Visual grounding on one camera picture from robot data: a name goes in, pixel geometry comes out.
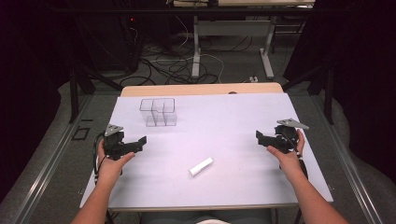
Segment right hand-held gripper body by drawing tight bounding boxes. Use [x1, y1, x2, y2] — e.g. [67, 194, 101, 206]
[266, 118, 310, 155]

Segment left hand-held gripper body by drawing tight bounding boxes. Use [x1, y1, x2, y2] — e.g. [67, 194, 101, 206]
[103, 123, 138, 161]

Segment clear acrylic compartment organizer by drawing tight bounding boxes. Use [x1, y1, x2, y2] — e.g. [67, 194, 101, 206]
[138, 97, 178, 128]

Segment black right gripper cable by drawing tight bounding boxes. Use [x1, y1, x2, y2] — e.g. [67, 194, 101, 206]
[280, 133, 310, 181]

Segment person's right hand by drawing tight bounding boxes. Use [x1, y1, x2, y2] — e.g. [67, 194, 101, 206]
[266, 128, 306, 184]

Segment black computer tower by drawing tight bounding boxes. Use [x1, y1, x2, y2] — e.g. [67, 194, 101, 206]
[120, 14, 145, 73]

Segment dark curtain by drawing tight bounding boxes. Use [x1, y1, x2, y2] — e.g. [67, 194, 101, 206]
[284, 0, 396, 185]
[0, 0, 76, 203]

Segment white cylindrical tube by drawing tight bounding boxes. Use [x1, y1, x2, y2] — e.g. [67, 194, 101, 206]
[188, 157, 215, 177]

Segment white metal desk frame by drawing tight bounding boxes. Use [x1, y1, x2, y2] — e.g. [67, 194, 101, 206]
[191, 14, 277, 80]

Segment white table cover sheet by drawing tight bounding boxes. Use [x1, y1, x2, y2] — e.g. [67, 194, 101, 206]
[79, 92, 334, 209]

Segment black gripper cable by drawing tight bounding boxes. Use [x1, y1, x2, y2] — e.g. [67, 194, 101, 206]
[280, 133, 310, 181]
[92, 132, 107, 185]

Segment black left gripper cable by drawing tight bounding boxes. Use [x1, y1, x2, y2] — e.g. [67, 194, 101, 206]
[92, 132, 107, 185]

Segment person's left hand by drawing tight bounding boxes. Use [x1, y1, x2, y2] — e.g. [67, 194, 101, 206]
[96, 138, 136, 188]

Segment black metal stand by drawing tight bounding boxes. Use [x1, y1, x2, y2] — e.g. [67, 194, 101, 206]
[281, 63, 334, 126]
[68, 60, 124, 124]

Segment tangle of floor cables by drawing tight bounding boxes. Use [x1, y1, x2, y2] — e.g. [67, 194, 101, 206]
[120, 18, 255, 87]

